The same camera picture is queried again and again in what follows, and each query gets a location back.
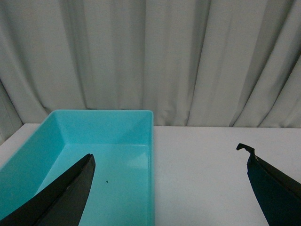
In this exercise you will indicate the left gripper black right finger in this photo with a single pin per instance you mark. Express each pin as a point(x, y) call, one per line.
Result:
point(278, 195)

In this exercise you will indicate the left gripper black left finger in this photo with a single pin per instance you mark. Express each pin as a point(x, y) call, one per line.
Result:
point(61, 203)

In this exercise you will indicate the turquoise plastic bin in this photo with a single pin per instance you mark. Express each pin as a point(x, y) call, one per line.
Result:
point(121, 141)

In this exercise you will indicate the white pleated curtain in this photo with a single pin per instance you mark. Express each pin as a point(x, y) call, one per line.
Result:
point(210, 63)

